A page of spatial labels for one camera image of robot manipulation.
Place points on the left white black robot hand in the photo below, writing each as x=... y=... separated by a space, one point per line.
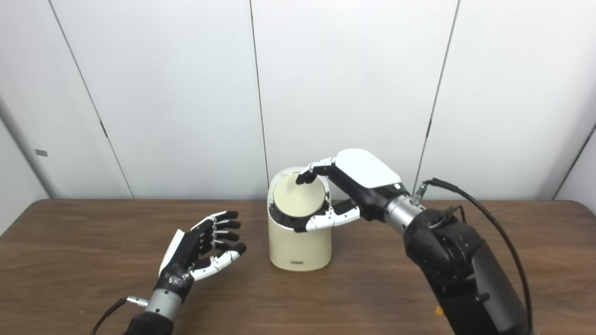
x=186 y=256

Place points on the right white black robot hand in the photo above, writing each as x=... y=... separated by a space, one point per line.
x=368 y=174

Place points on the cream round bin lid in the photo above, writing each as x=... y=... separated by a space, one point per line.
x=298 y=197

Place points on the black bin liner bag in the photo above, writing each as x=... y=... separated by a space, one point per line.
x=281 y=218

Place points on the cream-colored round bin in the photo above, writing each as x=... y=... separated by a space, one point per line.
x=300 y=249

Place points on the black wall panel clip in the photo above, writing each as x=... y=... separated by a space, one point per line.
x=429 y=130
x=103 y=129

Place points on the small grey wall tag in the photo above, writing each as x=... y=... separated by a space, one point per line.
x=41 y=152

